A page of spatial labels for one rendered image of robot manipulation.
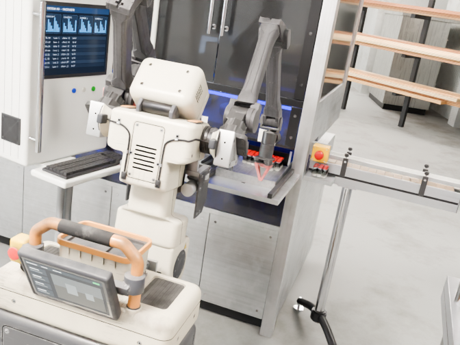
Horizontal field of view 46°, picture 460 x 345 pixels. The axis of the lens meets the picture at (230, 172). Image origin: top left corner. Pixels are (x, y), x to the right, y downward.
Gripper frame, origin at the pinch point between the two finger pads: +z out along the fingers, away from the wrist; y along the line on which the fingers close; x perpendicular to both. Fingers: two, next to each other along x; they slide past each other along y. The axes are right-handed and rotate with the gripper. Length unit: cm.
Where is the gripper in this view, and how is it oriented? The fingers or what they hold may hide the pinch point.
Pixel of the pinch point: (260, 179)
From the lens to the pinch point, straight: 223.5
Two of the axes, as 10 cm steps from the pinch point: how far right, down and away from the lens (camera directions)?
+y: 3.0, -1.0, 9.5
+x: -9.4, -2.3, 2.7
